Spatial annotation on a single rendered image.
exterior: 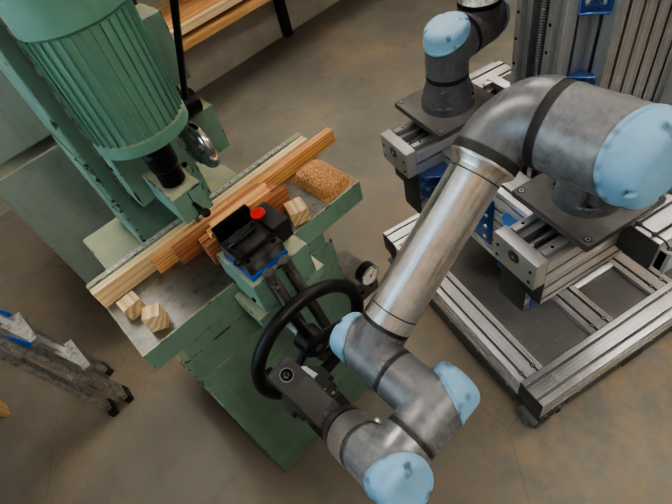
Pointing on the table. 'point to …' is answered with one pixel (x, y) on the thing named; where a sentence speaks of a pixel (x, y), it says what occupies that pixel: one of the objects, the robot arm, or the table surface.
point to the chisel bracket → (180, 196)
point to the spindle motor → (102, 71)
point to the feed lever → (183, 65)
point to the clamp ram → (231, 223)
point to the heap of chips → (322, 180)
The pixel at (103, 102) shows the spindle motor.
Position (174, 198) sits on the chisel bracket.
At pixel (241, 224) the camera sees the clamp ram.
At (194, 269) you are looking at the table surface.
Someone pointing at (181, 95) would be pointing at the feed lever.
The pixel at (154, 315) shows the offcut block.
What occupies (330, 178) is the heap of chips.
